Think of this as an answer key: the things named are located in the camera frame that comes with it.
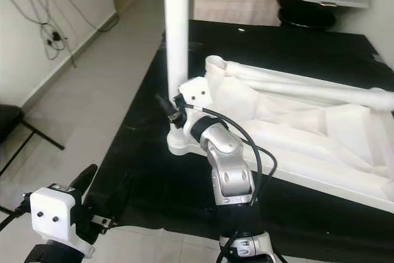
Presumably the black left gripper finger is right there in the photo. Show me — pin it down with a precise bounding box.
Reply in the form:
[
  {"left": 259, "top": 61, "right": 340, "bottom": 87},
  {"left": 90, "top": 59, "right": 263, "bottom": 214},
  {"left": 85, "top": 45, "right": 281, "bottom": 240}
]
[{"left": 71, "top": 163, "right": 99, "bottom": 193}]

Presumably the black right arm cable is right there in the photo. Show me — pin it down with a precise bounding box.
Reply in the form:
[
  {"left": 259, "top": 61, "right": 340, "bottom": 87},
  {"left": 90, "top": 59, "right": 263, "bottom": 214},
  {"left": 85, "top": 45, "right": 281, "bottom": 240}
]
[{"left": 194, "top": 106, "right": 279, "bottom": 257}]

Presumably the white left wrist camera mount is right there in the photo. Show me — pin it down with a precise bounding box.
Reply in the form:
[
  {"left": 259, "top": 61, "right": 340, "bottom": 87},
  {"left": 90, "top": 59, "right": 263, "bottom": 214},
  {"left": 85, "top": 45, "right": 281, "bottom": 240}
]
[{"left": 30, "top": 184, "right": 84, "bottom": 254}]

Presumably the black chair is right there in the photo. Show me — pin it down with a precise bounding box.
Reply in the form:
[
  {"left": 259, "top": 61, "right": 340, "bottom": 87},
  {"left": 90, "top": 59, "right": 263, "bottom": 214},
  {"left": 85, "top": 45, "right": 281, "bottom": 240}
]
[{"left": 0, "top": 104, "right": 65, "bottom": 174}]

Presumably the white lace covered stand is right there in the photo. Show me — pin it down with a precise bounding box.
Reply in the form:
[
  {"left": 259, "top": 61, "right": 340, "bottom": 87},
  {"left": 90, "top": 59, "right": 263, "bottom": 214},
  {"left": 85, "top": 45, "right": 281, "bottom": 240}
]
[{"left": 191, "top": 0, "right": 284, "bottom": 26}]

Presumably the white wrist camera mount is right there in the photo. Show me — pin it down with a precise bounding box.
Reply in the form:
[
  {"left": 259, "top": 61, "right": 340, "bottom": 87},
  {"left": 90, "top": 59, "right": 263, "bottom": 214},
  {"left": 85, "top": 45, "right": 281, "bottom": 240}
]
[
  {"left": 30, "top": 184, "right": 84, "bottom": 254},
  {"left": 179, "top": 77, "right": 215, "bottom": 142}
]

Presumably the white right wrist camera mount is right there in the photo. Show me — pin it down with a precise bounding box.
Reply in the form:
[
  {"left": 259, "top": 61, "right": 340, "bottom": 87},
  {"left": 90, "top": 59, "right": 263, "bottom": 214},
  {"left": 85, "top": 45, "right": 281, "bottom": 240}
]
[{"left": 179, "top": 77, "right": 215, "bottom": 142}]

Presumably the black wall cable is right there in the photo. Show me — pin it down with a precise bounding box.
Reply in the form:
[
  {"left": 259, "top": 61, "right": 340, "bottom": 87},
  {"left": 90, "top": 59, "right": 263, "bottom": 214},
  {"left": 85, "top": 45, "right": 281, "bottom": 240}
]
[{"left": 0, "top": 0, "right": 121, "bottom": 67}]

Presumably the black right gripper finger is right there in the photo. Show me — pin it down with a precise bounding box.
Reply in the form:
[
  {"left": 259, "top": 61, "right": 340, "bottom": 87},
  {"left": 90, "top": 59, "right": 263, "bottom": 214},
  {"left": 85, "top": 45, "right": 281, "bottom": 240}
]
[{"left": 156, "top": 94, "right": 177, "bottom": 119}]

